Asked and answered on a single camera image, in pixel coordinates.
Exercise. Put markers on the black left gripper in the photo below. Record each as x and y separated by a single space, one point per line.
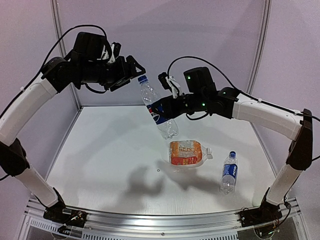
122 72

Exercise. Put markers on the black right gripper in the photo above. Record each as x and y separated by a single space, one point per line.
167 106

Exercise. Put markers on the Pepsi bottle blue label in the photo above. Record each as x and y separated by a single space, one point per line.
167 127

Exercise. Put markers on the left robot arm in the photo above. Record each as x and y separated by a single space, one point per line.
44 132

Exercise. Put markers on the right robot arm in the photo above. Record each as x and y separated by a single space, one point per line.
294 125

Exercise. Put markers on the orange label flat bottle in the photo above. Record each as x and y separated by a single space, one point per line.
188 153

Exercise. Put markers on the clear bottle blue text label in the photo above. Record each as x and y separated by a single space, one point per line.
229 174

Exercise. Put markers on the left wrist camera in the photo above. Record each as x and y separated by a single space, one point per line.
115 52

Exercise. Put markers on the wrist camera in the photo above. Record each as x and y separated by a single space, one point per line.
168 82
115 52

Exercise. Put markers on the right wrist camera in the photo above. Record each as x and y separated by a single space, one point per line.
168 82

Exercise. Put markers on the left corner aluminium post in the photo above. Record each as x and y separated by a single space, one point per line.
62 48

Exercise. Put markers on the corner aluminium post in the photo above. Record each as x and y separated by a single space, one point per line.
260 45
62 48

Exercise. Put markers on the aluminium table frame rail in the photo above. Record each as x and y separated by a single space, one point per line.
101 225

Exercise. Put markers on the right corner aluminium post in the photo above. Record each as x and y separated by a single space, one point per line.
260 45

